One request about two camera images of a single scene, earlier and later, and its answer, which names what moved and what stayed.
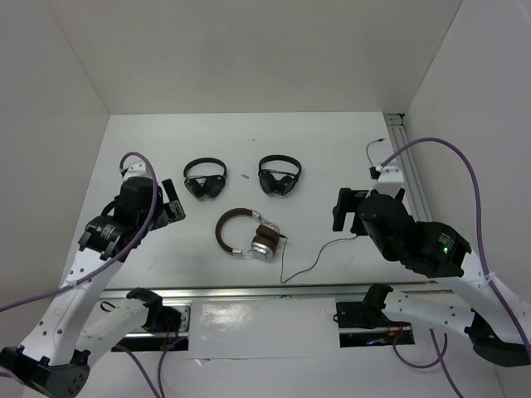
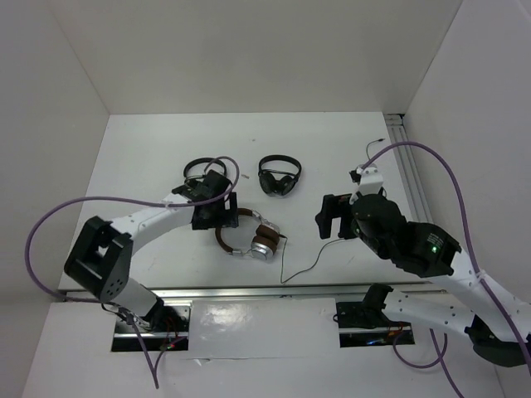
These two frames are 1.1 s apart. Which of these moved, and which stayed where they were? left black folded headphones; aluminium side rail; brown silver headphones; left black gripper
Moved: left black gripper
Stayed: brown silver headphones; aluminium side rail; left black folded headphones
